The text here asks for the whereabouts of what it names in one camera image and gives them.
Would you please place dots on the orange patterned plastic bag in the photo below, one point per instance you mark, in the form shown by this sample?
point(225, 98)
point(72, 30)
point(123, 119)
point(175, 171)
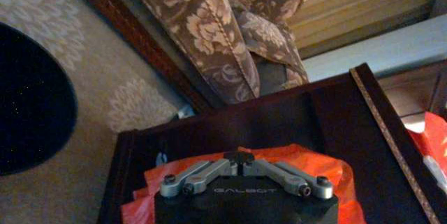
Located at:
point(431, 148)

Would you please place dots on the yellow wooden blind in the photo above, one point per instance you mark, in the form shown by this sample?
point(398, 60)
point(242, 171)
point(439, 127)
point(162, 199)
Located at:
point(363, 4)

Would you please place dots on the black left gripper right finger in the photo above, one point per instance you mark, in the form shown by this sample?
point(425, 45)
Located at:
point(286, 175)

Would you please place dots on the orange plastic garbage bag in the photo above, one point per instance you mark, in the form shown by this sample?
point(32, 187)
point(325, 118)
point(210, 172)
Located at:
point(307, 166)

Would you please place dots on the white window sill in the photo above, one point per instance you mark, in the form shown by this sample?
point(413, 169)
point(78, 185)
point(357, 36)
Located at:
point(374, 50)

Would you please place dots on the dark wooden door frame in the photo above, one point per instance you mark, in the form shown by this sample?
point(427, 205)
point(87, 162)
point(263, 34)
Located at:
point(137, 40)

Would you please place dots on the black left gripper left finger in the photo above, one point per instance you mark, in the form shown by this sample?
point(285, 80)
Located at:
point(201, 173)

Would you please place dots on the dark wooden cabinet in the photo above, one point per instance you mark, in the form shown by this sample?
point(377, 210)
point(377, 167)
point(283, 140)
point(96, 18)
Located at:
point(279, 119)

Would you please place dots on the floral brown curtain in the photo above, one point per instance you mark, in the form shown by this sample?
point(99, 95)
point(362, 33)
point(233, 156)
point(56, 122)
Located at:
point(230, 35)

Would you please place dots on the dark round object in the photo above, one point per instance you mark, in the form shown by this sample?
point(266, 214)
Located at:
point(32, 101)

